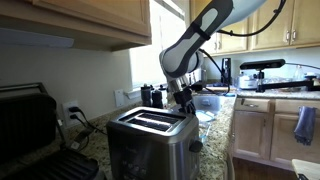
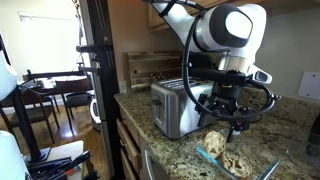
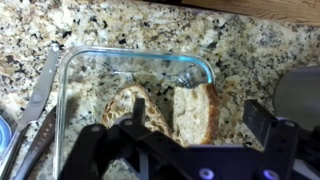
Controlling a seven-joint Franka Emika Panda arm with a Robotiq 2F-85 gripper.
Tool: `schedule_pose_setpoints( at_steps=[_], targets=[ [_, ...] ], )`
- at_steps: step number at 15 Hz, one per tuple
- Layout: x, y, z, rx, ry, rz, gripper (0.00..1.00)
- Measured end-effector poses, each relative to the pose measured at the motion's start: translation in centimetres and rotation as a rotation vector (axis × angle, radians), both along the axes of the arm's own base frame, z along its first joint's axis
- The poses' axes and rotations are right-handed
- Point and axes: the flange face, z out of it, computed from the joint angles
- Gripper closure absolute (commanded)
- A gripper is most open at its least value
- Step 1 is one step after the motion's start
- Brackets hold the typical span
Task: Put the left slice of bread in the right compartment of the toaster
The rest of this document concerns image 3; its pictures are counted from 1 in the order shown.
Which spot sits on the blue-rimmed clear container lid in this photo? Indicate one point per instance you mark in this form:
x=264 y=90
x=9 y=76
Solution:
x=4 y=133

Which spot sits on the sourdough bread slice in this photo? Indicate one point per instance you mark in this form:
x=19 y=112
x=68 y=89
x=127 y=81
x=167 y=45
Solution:
x=193 y=113
x=120 y=106

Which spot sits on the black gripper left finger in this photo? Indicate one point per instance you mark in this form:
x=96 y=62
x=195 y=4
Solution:
x=86 y=153

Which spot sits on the black plastic utensil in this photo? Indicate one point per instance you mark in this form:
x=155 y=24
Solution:
x=43 y=133

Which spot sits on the silver table knife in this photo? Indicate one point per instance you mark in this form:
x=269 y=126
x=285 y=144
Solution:
x=40 y=93

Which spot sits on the square clear glass container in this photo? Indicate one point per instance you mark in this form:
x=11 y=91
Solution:
x=86 y=80

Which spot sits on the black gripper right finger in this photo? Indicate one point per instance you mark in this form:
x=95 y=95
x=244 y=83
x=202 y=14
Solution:
x=286 y=150

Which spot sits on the stainless steel two-slot toaster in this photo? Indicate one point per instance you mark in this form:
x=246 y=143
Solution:
x=300 y=96

